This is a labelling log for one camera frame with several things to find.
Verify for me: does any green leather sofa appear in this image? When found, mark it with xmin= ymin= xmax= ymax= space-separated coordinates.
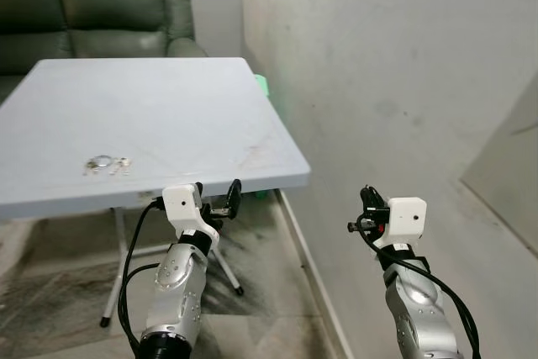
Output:
xmin=0 ymin=0 xmax=208 ymax=101

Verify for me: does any silver key bunch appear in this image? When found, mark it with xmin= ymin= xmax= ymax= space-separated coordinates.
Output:
xmin=82 ymin=154 xmax=134 ymax=177

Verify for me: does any grey door panel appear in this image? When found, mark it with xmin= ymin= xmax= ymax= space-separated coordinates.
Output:
xmin=459 ymin=73 xmax=538 ymax=255

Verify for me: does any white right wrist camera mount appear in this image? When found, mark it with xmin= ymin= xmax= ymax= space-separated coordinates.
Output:
xmin=374 ymin=198 xmax=428 ymax=251

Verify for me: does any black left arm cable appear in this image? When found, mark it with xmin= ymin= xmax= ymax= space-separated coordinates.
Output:
xmin=116 ymin=198 xmax=169 ymax=356

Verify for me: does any white folding table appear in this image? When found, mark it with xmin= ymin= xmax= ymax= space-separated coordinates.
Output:
xmin=0 ymin=57 xmax=312 ymax=328

